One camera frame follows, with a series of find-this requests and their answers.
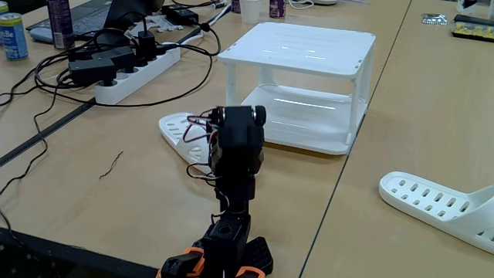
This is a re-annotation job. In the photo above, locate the black adapter with green light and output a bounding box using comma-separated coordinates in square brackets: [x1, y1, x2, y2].
[91, 46, 137, 73]

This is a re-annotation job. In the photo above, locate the white paper cup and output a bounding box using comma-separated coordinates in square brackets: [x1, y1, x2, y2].
[239, 0, 262, 25]

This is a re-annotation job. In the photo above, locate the grey computer mouse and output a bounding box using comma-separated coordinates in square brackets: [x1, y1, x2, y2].
[29, 25, 55, 44]

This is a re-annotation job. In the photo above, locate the dark laptop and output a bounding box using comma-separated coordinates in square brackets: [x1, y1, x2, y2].
[26, 0, 167, 43]

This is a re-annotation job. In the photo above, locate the black flat bar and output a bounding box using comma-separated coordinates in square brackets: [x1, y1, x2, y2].
[453, 14, 494, 25]

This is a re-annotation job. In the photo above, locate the white coiled cable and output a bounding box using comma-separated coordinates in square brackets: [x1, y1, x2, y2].
[287, 0, 316, 11]

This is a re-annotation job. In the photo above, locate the black power adapter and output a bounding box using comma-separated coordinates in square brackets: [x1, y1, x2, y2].
[68, 57, 117, 86]

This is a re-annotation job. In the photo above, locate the thin dark twig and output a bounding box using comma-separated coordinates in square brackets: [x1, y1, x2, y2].
[99, 150, 124, 181]

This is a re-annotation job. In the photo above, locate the white power strip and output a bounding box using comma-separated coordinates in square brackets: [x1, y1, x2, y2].
[94, 42, 181, 106]

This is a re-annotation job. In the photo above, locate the white box with black mark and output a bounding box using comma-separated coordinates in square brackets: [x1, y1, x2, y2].
[456, 0, 494, 19]

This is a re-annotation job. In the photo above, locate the white two-tier shoe rack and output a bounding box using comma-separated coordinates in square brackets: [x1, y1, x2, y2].
[217, 21, 377, 156]

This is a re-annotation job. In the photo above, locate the black laptop charger brick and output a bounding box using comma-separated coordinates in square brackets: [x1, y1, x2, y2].
[161, 4, 200, 26]

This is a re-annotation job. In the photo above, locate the black power plug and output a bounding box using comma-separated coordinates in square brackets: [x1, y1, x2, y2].
[137, 30, 157, 63]

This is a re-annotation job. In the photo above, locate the yellow patterned packet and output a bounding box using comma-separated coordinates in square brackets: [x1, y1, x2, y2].
[451, 22, 494, 42]

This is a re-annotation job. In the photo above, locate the silver foil wrapper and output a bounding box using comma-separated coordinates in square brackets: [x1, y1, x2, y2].
[421, 13, 448, 27]

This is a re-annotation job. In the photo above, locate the white slipper with dog print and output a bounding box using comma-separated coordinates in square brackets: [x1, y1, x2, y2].
[378, 171, 494, 256]
[158, 111, 221, 177]

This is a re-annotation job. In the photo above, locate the thin black trailing cable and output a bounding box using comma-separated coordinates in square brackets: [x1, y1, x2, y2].
[0, 76, 63, 248]

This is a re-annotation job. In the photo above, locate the black cable with ferrite bead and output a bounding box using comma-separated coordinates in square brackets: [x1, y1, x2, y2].
[154, 21, 223, 57]

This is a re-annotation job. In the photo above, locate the long black looping cable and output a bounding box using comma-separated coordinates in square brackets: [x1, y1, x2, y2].
[34, 53, 215, 109]

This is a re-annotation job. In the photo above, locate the white power strip cord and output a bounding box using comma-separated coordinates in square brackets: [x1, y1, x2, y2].
[179, 2, 232, 46]

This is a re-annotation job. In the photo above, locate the tall purple drink can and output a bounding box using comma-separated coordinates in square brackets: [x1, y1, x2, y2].
[46, 0, 75, 50]

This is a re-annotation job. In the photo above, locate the white printed plastic bracket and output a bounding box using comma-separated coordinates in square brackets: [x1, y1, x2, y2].
[152, 15, 184, 32]
[126, 21, 155, 36]

